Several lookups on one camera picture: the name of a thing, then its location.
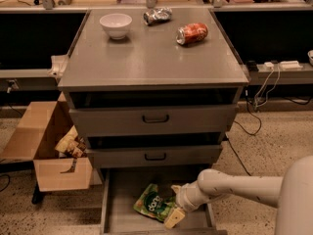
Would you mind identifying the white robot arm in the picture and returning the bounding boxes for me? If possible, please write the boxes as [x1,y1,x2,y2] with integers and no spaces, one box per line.
[164,156,313,235]

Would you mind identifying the white ceramic bowl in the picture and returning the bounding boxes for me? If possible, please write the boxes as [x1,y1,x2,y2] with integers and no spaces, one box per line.
[100,13,132,40]

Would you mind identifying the crushed silver can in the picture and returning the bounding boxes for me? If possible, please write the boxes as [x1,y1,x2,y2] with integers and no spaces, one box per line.
[143,7,172,25]

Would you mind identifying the grey drawer cabinet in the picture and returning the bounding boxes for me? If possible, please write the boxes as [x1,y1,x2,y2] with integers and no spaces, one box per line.
[58,7,250,181]

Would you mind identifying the snack bags in box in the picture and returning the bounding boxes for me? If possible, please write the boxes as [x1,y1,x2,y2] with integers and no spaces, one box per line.
[55,126,87,158]

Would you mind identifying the black floor cable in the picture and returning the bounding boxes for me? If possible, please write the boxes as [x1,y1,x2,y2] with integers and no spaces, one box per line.
[226,137,252,177]

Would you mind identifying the top grey drawer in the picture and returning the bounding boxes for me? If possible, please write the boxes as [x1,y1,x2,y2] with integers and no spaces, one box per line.
[69,105,237,137]

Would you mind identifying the bottom grey drawer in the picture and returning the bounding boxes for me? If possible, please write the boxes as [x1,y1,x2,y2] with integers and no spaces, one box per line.
[100,165,228,235]

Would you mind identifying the orange soda can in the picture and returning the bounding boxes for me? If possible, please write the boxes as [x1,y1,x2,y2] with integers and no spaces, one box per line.
[176,23,208,45]

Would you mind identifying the green rice chip bag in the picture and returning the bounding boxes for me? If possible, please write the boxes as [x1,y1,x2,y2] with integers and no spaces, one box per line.
[133,183,175,222]

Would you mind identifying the middle grey drawer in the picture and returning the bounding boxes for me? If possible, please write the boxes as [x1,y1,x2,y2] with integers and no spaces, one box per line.
[87,145,222,168]

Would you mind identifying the white power strip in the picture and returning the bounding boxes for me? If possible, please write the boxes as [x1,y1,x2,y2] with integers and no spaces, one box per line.
[263,61,302,71]

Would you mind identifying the open cardboard box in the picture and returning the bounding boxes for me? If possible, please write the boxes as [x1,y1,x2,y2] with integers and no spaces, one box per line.
[1,94,93,192]

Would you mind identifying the grey drawer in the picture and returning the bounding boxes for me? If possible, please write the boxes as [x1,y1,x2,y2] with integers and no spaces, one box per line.
[100,165,228,235]
[69,105,237,137]
[87,145,222,168]

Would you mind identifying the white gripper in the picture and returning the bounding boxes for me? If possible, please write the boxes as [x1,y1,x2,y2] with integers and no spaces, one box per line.
[164,181,209,229]

